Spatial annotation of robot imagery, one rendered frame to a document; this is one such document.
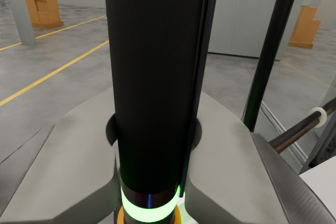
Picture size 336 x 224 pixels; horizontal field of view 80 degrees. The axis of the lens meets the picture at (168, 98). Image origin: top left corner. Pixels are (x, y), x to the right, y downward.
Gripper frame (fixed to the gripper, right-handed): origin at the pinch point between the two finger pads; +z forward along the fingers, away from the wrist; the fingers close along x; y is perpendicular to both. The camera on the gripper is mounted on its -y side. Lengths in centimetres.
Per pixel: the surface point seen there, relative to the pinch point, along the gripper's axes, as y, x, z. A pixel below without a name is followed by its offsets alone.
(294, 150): 65, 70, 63
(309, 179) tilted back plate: 35, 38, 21
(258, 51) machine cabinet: 145, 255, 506
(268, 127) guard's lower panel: 72, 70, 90
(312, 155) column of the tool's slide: 44, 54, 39
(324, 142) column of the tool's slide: 38, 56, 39
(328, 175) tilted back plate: 31, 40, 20
